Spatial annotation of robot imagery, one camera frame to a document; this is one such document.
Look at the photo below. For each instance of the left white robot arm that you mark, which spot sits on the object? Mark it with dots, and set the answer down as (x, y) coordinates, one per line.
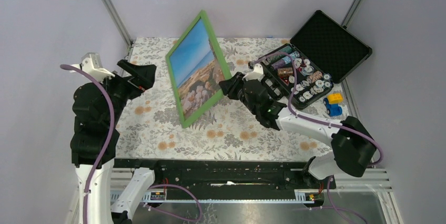
(98, 106)

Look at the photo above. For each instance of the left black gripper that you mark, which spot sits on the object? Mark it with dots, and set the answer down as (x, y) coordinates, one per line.
(143, 75)

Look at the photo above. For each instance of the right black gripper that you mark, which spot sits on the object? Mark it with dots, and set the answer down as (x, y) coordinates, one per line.
(230, 87)

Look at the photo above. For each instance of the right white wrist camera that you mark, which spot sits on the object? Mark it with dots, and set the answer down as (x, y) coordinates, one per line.
(256, 74)

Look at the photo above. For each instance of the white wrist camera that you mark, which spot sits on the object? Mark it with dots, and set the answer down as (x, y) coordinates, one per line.
(256, 74)
(91, 64)

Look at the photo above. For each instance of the blue toy block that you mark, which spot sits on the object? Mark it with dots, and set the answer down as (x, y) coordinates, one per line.
(332, 107)

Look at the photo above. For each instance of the yellow toy block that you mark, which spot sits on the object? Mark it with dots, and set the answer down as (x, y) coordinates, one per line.
(335, 98)

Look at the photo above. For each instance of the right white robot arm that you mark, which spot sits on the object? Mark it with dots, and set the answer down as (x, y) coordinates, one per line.
(352, 146)

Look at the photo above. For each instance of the black poker chip case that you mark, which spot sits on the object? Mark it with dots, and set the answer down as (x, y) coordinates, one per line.
(322, 53)

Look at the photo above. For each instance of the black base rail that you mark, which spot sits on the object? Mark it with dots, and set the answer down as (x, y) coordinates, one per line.
(231, 180)

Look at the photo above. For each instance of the floral tablecloth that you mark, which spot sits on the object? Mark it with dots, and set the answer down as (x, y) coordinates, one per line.
(149, 126)

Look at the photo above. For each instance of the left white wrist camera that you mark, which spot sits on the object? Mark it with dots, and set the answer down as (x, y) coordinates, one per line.
(91, 64)

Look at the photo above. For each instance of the sea landscape photo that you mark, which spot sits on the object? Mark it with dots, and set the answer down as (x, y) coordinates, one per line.
(196, 68)

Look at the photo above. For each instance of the wooden picture frame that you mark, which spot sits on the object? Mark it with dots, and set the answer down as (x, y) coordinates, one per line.
(218, 96)

